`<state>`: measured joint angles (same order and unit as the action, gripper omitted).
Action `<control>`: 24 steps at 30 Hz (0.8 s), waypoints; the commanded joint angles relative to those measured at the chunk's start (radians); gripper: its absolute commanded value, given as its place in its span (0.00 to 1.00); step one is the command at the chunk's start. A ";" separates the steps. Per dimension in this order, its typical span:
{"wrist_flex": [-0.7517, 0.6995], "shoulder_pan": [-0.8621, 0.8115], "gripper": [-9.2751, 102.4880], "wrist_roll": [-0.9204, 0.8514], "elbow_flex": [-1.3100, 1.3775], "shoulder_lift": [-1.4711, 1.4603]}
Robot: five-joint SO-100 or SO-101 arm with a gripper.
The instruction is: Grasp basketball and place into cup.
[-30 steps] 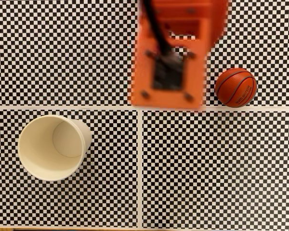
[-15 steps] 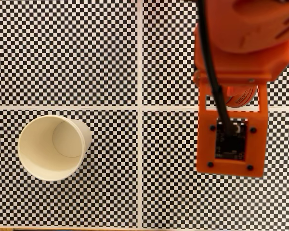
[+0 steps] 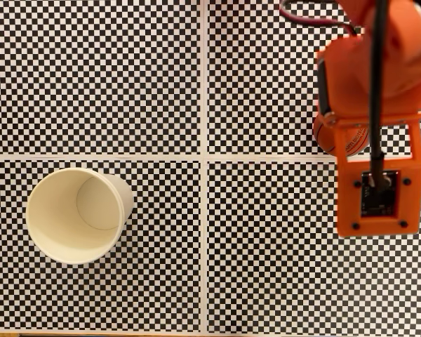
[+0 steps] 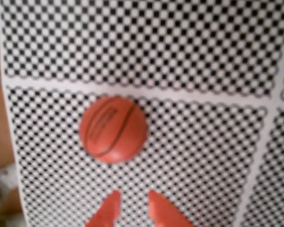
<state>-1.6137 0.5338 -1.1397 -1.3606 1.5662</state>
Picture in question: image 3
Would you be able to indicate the small orange basketball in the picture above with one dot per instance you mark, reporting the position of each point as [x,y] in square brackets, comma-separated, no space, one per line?
[322,137]

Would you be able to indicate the cream paper cup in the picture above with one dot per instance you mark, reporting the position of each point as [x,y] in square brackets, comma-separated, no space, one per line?
[56,217]

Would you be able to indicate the checkerboard paper sheet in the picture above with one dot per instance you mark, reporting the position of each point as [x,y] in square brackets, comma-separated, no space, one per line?
[273,263]
[154,281]
[259,87]
[91,77]

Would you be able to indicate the orange camera mount with board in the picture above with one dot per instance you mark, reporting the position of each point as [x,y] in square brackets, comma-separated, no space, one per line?
[347,210]

